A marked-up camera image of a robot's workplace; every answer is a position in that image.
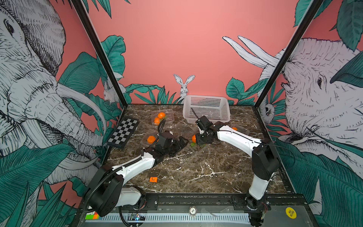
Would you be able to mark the round silver knob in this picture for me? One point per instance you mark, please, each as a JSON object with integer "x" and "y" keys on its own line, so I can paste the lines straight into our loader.
{"x": 192, "y": 211}

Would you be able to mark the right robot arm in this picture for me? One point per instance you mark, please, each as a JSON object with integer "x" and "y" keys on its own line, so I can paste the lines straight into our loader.
{"x": 264, "y": 156}

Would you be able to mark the small orange block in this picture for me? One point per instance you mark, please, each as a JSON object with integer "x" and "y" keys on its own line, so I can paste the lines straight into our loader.
{"x": 153, "y": 179}

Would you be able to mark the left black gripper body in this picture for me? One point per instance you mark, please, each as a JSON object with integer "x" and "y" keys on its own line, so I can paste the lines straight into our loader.
{"x": 168, "y": 151}

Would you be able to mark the small circuit board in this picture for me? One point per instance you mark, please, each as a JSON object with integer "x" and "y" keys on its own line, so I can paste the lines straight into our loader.
{"x": 137, "y": 217}

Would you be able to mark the left orange centre container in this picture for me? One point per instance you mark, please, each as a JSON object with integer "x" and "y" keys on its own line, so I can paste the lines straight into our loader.
{"x": 151, "y": 139}

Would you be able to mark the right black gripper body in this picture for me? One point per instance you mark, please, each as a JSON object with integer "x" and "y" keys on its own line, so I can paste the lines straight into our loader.
{"x": 202, "y": 139}

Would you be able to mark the black white checkerboard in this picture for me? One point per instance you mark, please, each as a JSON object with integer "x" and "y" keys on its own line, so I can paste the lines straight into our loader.
{"x": 123, "y": 132}

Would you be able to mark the yellow round sticker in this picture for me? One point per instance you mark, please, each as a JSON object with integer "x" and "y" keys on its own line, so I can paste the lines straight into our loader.
{"x": 291, "y": 213}

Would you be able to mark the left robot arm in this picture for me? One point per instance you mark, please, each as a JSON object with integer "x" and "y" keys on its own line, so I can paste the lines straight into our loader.
{"x": 106, "y": 189}

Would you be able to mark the colourful cube on rail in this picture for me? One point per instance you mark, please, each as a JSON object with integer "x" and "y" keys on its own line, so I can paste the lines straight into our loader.
{"x": 92, "y": 216}

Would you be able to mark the white plastic basket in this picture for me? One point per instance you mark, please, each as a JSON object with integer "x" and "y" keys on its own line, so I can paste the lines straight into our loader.
{"x": 215, "y": 108}

